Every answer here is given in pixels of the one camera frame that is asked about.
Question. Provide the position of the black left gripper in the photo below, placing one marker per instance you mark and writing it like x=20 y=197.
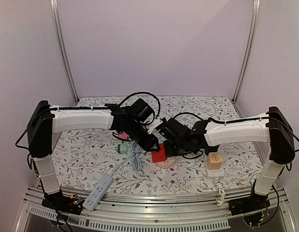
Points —
x=148 y=145

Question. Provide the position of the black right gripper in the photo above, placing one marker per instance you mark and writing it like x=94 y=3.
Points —
x=169 y=144

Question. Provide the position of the red cube adapter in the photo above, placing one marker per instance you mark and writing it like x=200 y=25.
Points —
x=159 y=156

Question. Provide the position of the round pink socket base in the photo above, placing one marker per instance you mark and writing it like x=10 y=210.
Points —
x=168 y=163

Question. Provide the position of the light green plug adapter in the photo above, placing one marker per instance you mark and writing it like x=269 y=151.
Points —
x=124 y=149

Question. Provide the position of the pink plug adapter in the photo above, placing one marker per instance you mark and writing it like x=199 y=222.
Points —
x=123 y=136

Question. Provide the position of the grey blue power strip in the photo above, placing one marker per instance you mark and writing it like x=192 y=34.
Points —
x=97 y=193

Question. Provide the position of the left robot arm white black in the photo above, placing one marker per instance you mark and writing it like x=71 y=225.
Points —
x=134 y=120

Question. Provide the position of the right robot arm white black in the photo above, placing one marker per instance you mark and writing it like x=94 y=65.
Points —
x=270 y=127

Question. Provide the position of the beige cube adapter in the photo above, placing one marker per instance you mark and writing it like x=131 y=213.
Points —
x=214 y=160

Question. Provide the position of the floral patterned table mat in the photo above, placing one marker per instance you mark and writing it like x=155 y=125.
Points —
x=82 y=157

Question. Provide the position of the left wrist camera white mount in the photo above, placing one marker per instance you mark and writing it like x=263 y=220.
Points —
x=156 y=125

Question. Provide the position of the aluminium front rail base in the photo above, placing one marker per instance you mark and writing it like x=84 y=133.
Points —
x=196 y=212

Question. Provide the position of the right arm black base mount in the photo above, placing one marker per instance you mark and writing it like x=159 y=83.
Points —
x=248 y=204

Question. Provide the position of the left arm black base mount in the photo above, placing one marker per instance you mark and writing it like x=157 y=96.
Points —
x=72 y=204

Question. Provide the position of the right aluminium frame post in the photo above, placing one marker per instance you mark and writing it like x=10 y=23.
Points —
x=248 y=50

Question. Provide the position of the aluminium frame post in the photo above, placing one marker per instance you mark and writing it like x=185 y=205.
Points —
x=248 y=50
x=62 y=49

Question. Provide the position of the left aluminium frame post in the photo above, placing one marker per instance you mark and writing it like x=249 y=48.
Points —
x=62 y=49

